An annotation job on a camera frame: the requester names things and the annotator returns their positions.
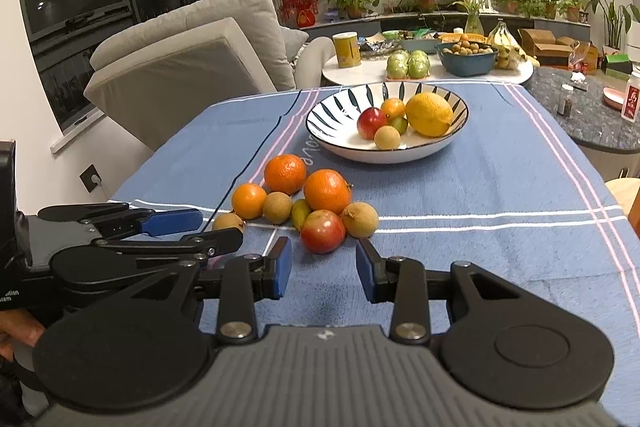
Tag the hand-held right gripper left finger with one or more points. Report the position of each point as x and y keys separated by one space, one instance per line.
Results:
x=282 y=269

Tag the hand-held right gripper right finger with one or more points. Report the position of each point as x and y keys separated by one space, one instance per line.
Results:
x=364 y=272

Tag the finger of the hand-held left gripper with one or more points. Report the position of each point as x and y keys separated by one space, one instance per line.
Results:
x=220 y=241
x=172 y=222

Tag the brown longan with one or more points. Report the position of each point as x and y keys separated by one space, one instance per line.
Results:
x=387 y=138
x=360 y=219
x=277 y=207
x=227 y=223

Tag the small orange mandarin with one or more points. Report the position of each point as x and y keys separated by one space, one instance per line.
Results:
x=393 y=108
x=249 y=201

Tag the red apple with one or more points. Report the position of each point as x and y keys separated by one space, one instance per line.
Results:
x=372 y=123
x=322 y=232

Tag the green oblong fruit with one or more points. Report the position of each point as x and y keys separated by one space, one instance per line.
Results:
x=300 y=213

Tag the large orange mandarin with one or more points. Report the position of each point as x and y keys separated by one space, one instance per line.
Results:
x=327 y=192
x=285 y=173

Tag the white bowl with dark stripes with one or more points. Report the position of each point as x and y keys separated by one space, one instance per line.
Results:
x=340 y=127

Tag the small green citrus fruit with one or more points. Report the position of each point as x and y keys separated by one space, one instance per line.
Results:
x=400 y=124

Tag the yellow lemon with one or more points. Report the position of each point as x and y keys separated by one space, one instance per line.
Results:
x=429 y=114

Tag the person's left hand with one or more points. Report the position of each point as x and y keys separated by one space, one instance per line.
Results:
x=20 y=329

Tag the blue striped tablecloth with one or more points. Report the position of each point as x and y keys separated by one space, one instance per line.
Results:
x=475 y=217

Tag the beige sofa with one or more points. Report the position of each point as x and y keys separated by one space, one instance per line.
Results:
x=190 y=67

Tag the round white coffee table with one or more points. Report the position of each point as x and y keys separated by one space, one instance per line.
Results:
x=360 y=74

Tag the grey cushion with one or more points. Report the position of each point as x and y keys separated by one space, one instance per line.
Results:
x=295 y=47

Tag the yellow canister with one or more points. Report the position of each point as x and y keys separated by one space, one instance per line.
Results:
x=347 y=51

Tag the tray of snack packets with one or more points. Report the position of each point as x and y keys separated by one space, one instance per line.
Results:
x=373 y=44

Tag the teal bowl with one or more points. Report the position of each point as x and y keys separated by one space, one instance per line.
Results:
x=467 y=64

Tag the light blue basket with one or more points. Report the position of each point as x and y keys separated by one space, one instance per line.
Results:
x=417 y=43

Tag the green bowl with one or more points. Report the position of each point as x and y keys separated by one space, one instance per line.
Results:
x=391 y=34

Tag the pile of longans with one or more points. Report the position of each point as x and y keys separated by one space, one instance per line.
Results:
x=467 y=49

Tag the yellow basket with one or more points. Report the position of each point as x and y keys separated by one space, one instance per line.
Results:
x=452 y=38

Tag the long television console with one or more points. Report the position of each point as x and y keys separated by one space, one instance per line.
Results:
x=390 y=19

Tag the small dark jar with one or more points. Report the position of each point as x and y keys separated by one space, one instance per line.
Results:
x=565 y=101

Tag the bunch of bananas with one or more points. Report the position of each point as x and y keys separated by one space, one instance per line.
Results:
x=505 y=44

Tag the round wooden side table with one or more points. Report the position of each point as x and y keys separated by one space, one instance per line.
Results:
x=625 y=202

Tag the dark marble table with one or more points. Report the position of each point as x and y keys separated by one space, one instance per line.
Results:
x=590 y=122

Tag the spider plant in glass vase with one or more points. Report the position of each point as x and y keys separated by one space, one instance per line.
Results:
x=471 y=14

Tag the white tissue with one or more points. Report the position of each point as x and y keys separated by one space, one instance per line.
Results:
x=578 y=77

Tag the pink dish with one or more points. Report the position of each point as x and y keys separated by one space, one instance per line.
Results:
x=615 y=97

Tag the white bottle with red label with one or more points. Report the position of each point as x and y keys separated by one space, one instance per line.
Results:
x=631 y=97

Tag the green box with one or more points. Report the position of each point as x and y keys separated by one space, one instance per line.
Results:
x=617 y=63

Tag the white air purifier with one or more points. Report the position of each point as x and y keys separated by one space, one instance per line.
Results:
x=632 y=38

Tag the tall leafy plant white pot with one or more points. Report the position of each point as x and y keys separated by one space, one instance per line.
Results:
x=612 y=12

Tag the wall socket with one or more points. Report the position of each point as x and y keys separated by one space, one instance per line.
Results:
x=91 y=178

